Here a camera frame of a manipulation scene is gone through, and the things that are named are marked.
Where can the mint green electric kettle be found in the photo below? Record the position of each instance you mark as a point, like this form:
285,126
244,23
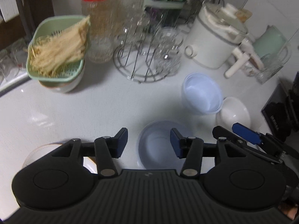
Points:
272,43

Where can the green plastic colander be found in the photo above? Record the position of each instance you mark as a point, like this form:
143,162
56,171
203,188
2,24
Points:
56,51

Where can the green chopstick holder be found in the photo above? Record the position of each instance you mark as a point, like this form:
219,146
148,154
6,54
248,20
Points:
164,13

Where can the tall blue plastic bowl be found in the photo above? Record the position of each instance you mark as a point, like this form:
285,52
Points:
201,95

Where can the black induction cooker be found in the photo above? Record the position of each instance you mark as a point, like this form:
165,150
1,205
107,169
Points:
281,109

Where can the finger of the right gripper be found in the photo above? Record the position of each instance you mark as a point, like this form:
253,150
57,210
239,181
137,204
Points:
246,133

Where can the white ceramic bowl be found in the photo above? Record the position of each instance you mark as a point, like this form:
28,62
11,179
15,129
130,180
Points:
233,111

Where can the textured drinking glass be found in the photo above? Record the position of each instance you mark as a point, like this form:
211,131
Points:
272,65

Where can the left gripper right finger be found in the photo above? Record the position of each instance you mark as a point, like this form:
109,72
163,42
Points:
190,149

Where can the yellow food packet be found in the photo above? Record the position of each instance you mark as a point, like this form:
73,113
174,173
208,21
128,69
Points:
243,15

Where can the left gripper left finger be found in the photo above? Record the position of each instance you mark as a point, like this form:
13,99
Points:
107,149

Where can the white electric cooking pot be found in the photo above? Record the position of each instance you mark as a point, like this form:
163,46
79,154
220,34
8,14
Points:
215,35

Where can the wire glass holder rack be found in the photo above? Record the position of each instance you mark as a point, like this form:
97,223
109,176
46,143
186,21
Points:
146,52

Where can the white bowl under colander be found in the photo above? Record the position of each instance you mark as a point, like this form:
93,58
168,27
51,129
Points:
64,87

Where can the dried noodles bundle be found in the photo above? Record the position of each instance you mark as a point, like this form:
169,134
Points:
62,49

